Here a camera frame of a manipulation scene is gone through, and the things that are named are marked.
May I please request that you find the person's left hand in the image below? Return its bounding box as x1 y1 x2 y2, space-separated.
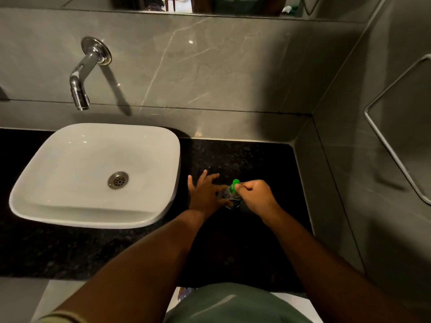
187 170 233 222

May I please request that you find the person's right hand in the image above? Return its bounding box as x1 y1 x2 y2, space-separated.
234 180 281 227

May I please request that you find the small clear bottle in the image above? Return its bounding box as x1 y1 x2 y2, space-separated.
220 186 244 210

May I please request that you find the person's left forearm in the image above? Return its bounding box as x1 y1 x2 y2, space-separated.
54 210 207 323

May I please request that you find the person's right forearm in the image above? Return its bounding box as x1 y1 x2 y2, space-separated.
266 208 431 323

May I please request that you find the chrome sink drain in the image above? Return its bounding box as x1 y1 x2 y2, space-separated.
108 171 129 190

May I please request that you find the green shirt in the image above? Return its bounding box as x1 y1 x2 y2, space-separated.
34 282 314 323

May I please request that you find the white ceramic sink basin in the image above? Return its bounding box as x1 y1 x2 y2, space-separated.
9 123 181 230

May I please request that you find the metal towel rail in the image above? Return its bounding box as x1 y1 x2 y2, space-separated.
364 54 431 206

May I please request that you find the chrome wall faucet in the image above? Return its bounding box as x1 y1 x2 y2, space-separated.
69 37 112 111

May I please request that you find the wall mirror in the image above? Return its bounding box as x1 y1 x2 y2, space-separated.
0 0 384 22

